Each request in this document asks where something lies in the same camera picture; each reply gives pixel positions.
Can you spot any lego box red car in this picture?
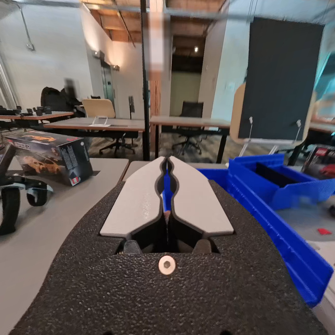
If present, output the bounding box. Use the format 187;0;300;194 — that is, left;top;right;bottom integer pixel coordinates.
303;146;335;179

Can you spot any wooden desk black frame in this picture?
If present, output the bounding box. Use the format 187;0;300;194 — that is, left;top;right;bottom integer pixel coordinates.
150;115;231;163

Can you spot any grey office desk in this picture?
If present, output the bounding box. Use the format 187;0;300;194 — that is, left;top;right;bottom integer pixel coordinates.
45;116;147;157

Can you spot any wooden edged desk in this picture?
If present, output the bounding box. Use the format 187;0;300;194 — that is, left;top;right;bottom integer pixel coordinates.
0;111;75;131

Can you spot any black lego set box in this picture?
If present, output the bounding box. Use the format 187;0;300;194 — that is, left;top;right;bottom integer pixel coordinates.
3;130;95;187

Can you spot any black looped object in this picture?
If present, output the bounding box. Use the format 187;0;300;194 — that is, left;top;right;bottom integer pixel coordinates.
0;143;54;236

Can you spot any black desk equipment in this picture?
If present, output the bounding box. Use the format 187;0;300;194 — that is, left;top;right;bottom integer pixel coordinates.
0;105;53;117

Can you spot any black pole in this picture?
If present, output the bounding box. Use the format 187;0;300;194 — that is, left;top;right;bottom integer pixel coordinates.
139;0;152;160

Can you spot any black panel on wooden easel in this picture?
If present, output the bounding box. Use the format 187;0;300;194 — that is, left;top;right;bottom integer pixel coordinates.
230;17;326;153

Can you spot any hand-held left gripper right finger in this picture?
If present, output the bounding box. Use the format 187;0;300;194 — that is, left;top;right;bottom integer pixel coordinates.
167;156;235;241

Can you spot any white desk stand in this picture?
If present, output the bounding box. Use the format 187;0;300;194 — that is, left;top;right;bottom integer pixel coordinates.
90;116;111;128

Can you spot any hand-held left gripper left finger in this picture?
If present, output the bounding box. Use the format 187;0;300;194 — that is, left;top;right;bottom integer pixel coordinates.
100;156;168;241

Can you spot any wooden pillar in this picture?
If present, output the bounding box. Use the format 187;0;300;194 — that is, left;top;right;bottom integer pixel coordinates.
149;0;164;118

